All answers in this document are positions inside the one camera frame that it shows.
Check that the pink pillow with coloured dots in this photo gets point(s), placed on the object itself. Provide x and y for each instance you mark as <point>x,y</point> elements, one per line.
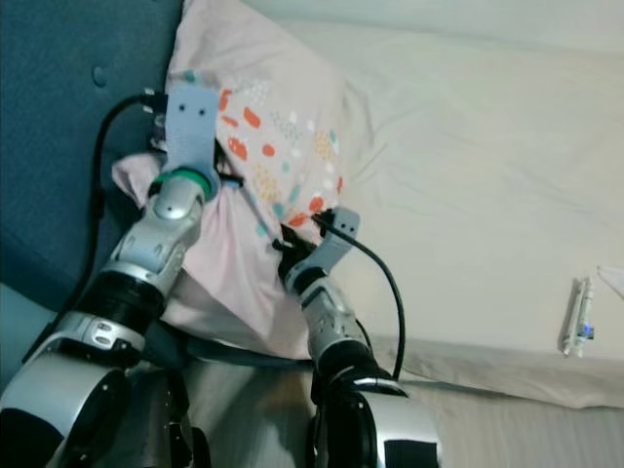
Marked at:
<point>283,127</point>

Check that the white paper tissue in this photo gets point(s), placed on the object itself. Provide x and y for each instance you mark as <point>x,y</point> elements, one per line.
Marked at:
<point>612,281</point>

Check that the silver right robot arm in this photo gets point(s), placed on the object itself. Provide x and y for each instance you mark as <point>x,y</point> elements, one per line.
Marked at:
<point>370,409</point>

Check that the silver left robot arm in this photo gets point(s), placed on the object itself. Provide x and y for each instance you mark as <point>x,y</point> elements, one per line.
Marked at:
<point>166,244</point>

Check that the mattress with cream sheet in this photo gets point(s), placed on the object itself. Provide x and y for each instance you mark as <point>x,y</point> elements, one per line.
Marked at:
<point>468,175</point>

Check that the grey left robot leg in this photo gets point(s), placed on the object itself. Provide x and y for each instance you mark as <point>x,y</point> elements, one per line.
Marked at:
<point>171,419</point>

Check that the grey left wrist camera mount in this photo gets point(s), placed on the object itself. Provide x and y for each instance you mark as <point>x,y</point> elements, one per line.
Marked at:
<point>191,127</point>

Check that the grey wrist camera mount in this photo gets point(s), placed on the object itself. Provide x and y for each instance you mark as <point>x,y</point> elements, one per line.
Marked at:
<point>336,239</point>
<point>191,127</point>

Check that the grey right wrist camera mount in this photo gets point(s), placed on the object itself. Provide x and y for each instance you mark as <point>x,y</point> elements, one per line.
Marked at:
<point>336,239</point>

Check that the teal upholstered bed frame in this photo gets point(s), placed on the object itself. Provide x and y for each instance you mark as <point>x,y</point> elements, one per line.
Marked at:
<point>58,146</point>

